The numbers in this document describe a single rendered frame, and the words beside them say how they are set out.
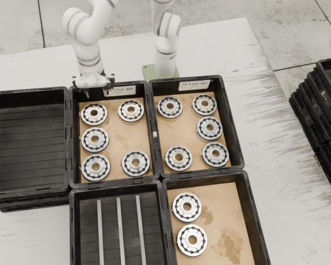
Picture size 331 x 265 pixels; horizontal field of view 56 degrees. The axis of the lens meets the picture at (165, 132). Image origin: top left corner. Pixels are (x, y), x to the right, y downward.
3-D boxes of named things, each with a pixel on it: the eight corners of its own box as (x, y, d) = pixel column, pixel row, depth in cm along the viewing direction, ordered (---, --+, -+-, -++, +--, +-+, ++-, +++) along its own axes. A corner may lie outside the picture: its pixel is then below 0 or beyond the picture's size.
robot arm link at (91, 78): (76, 89, 92) (72, 76, 86) (75, 59, 97) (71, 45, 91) (107, 87, 93) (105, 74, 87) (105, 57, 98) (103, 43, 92)
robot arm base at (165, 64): (151, 68, 146) (152, 42, 131) (168, 62, 149) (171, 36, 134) (160, 82, 143) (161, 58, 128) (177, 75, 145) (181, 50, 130)
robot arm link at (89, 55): (66, 53, 91) (88, 70, 89) (53, 12, 77) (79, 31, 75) (84, 40, 93) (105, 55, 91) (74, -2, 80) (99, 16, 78)
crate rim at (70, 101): (69, 89, 119) (68, 85, 117) (147, 83, 123) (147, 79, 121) (70, 190, 103) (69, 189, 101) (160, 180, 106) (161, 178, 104)
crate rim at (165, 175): (147, 83, 123) (147, 79, 121) (220, 77, 127) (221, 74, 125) (160, 180, 106) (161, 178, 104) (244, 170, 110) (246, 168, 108)
